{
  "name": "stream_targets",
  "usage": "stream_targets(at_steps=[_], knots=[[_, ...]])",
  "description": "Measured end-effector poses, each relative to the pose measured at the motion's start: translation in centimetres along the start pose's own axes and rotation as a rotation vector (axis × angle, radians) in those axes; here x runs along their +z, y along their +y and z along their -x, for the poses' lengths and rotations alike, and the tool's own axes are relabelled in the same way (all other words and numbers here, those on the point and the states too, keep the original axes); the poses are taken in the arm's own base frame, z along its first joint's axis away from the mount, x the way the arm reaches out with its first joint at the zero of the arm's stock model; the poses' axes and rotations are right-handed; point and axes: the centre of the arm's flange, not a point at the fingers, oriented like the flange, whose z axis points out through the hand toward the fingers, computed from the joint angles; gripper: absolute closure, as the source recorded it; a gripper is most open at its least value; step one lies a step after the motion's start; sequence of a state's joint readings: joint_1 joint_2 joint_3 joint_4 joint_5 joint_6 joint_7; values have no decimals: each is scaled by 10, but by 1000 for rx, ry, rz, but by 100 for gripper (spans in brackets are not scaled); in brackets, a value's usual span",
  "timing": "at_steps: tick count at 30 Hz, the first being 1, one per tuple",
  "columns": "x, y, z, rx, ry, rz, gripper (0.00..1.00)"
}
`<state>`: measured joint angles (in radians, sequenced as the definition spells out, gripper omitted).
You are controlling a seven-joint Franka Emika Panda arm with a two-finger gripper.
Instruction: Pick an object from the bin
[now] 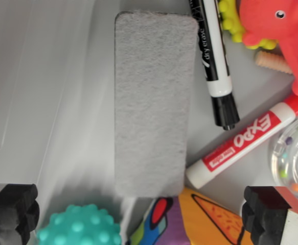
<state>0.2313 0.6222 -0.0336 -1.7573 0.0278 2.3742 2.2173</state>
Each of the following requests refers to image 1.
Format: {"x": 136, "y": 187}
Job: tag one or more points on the yellow-green nubbed teether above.
{"x": 231, "y": 23}

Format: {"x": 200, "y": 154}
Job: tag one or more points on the black padded gripper right finger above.
{"x": 266, "y": 214}

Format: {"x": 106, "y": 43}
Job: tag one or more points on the black dry erase marker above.
{"x": 215, "y": 63}

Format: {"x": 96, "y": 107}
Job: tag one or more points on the teal nubbed ball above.
{"x": 79, "y": 227}

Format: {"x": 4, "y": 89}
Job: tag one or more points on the grey felt eraser block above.
{"x": 151, "y": 102}

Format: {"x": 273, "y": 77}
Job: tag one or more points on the red rubber animal toy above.
{"x": 279, "y": 30}

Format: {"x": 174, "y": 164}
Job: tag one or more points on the orange fabric shape cube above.
{"x": 210, "y": 217}

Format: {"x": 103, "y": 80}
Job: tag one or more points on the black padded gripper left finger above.
{"x": 8, "y": 214}

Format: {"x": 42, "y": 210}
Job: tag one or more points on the red Expo marker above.
{"x": 240, "y": 143}

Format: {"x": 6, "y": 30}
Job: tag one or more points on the grey plastic bin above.
{"x": 36, "y": 76}

